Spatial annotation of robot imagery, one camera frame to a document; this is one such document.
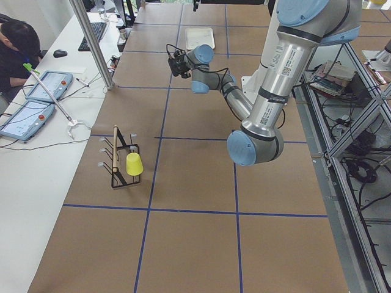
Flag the white bear print tray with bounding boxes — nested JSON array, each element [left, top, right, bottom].
[[185, 27, 215, 51]]

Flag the wooden rack handle bar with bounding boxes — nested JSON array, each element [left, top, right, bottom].
[[112, 125, 119, 173]]

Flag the stack of books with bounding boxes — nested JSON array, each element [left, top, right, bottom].
[[309, 60, 356, 96]]

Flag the aluminium frame post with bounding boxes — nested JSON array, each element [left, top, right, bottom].
[[70, 0, 114, 90]]

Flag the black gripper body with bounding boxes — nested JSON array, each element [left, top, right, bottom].
[[172, 49, 191, 79]]

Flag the black computer mouse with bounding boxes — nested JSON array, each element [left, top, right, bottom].
[[53, 49, 68, 58]]

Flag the yellow plastic cup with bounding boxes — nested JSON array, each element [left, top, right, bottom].
[[126, 153, 144, 176]]

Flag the seated person in black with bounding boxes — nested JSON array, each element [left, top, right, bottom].
[[1, 14, 42, 94]]

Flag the upper teach pendant tablet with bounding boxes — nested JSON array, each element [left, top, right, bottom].
[[26, 71, 73, 103]]

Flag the lower teach pendant tablet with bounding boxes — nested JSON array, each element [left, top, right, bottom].
[[1, 99, 55, 141]]

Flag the metal cup on desk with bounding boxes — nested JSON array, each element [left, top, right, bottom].
[[118, 29, 127, 44]]

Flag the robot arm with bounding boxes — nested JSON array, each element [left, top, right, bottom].
[[168, 1, 362, 166]]

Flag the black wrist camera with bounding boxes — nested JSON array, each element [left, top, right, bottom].
[[167, 57, 181, 77]]

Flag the grabber reach tool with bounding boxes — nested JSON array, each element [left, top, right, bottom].
[[23, 63, 92, 140]]

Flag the black marker pen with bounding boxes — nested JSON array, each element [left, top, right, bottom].
[[76, 78, 89, 87]]

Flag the black wire cup rack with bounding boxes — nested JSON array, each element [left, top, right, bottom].
[[98, 127, 141, 189]]

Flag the teach pendant tablet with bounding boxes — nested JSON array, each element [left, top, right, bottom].
[[26, 71, 73, 103], [1, 99, 55, 141]]

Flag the black keyboard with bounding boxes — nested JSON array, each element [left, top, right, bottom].
[[78, 21, 109, 52]]

